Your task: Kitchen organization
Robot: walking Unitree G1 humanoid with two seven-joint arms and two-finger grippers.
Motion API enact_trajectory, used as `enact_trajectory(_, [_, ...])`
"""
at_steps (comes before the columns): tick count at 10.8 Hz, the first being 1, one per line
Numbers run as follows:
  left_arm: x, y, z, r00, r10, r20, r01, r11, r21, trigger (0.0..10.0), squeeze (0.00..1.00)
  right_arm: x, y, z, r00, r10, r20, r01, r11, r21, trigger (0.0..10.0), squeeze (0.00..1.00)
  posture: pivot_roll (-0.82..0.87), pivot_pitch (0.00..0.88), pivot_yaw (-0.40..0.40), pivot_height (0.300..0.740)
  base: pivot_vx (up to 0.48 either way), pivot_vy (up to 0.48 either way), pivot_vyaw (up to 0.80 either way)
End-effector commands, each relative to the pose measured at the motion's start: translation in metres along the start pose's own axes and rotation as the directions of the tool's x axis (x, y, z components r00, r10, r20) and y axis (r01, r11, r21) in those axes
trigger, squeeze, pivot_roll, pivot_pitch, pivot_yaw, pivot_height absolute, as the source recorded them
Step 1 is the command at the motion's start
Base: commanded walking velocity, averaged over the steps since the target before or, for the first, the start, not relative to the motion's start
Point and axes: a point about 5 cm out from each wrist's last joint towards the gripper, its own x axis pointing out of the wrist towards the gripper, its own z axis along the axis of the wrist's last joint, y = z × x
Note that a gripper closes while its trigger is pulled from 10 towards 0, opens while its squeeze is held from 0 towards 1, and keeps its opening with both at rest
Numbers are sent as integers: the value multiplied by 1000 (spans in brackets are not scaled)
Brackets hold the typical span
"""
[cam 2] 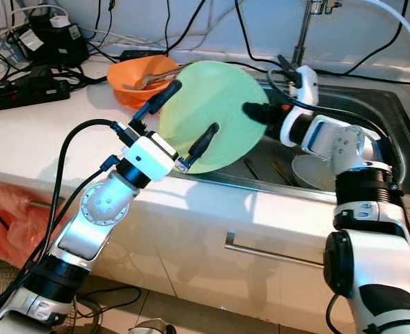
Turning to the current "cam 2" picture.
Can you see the metal fork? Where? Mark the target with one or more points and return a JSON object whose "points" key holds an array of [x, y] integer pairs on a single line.
{"points": [[149, 81]]}

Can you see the metal spoon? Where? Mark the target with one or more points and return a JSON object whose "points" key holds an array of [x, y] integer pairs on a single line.
{"points": [[166, 69]]}

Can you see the orange plastic bag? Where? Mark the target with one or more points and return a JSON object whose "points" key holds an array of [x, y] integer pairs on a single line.
{"points": [[17, 233]]}

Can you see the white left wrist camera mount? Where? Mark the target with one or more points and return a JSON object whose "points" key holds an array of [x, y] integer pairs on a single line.
{"points": [[159, 161]]}

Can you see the green plate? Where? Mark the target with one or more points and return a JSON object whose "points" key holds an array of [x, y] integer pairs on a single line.
{"points": [[222, 94]]}

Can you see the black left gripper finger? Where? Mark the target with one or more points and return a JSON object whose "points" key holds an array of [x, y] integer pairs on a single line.
{"points": [[161, 97], [204, 144]]}

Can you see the black power strip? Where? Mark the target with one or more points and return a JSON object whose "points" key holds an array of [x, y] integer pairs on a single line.
{"points": [[24, 94]]}

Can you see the white kitchen cabinet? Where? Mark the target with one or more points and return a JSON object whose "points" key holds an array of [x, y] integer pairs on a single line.
{"points": [[198, 257]]}

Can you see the black power adapter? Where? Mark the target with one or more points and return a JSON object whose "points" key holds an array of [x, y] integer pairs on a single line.
{"points": [[142, 56]]}

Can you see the white bowl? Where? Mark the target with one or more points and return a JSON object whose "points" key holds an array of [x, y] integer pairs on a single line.
{"points": [[312, 174]]}

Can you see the white plug adapter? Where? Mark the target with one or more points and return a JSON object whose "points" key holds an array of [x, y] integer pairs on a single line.
{"points": [[60, 22]]}

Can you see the steel gooseneck faucet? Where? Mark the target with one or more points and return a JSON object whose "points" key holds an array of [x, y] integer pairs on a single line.
{"points": [[305, 35]]}

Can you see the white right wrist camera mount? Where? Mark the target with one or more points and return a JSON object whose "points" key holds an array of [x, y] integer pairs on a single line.
{"points": [[305, 87]]}

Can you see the gold chopstick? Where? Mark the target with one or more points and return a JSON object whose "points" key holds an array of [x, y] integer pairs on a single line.
{"points": [[280, 171]]}

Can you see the stainless steel kitchen sink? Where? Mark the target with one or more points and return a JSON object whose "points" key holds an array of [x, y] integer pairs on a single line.
{"points": [[274, 191]]}

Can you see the orange bowl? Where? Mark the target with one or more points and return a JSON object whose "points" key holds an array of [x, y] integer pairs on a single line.
{"points": [[124, 76]]}

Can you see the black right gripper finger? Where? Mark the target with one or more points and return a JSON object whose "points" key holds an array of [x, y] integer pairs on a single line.
{"points": [[257, 113]]}

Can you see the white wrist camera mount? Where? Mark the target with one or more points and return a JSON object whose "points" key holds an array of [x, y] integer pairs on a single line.
{"points": [[305, 87], [159, 161]]}

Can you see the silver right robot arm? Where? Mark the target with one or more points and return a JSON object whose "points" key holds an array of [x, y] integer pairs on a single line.
{"points": [[372, 209]]}

